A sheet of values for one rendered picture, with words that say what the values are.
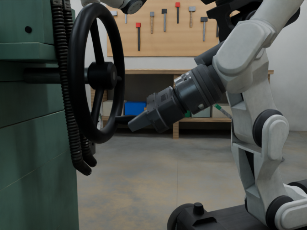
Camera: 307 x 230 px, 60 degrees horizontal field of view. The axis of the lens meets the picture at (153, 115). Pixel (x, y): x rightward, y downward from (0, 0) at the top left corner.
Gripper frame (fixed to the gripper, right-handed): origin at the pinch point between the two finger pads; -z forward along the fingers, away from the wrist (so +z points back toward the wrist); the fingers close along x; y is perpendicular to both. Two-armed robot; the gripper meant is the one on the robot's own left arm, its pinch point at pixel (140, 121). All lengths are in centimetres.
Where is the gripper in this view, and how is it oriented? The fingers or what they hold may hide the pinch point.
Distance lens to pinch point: 60.1
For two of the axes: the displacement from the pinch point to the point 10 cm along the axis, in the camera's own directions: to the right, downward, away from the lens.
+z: 8.5, -4.7, -2.1
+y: -5.2, -7.6, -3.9
